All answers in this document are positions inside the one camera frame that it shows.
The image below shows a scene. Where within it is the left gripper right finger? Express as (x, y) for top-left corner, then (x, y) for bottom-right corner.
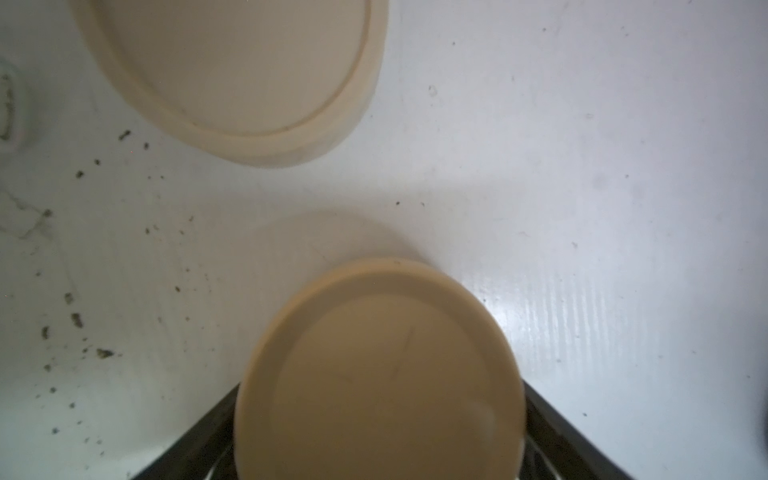
(518, 382), (632, 480)

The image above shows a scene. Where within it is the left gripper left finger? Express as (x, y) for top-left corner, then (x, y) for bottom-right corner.
(134, 385), (239, 480)

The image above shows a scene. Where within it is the tan short jar lid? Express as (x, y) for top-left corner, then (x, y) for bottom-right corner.
(234, 258), (526, 479)

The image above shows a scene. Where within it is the beige jar lid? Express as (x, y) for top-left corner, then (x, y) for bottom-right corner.
(70, 1), (389, 167)

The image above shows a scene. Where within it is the ribbed glass jar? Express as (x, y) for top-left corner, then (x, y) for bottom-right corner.
(1, 58), (31, 154)

